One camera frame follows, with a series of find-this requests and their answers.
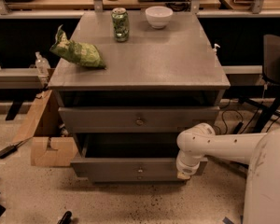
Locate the grey drawer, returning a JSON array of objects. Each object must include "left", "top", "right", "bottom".
[
  {"left": 69, "top": 133, "right": 209, "bottom": 183},
  {"left": 59, "top": 106, "right": 219, "bottom": 133}
]

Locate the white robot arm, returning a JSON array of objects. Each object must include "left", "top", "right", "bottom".
[{"left": 176, "top": 123, "right": 280, "bottom": 224}]

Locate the grey drawer cabinet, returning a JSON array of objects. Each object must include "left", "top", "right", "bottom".
[{"left": 47, "top": 10, "right": 231, "bottom": 184}]

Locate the grey top drawer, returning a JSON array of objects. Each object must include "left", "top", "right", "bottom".
[{"left": 59, "top": 106, "right": 219, "bottom": 133}]

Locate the black object bottom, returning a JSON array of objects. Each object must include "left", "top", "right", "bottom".
[{"left": 57, "top": 211, "right": 72, "bottom": 224}]

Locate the white pump bottle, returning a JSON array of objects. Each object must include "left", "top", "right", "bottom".
[{"left": 213, "top": 43, "right": 220, "bottom": 55}]

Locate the cardboard box left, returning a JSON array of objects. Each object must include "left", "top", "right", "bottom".
[{"left": 13, "top": 90, "right": 77, "bottom": 167}]

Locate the green chip bag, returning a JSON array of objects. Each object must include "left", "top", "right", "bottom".
[{"left": 49, "top": 26, "right": 105, "bottom": 69}]

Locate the black chair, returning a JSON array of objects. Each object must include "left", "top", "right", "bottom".
[{"left": 239, "top": 35, "right": 280, "bottom": 133}]

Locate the white bowl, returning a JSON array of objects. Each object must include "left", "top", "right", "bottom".
[{"left": 145, "top": 6, "right": 173, "bottom": 29}]

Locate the green soda can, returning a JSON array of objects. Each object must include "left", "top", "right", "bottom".
[{"left": 111, "top": 7, "right": 130, "bottom": 42}]

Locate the black power adapter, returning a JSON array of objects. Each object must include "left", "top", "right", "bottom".
[{"left": 0, "top": 145, "right": 17, "bottom": 159}]

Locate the clear plastic bottle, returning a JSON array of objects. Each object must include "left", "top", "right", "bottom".
[{"left": 35, "top": 51, "right": 50, "bottom": 76}]

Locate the black floor cable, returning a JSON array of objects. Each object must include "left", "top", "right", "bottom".
[{"left": 213, "top": 98, "right": 280, "bottom": 135}]

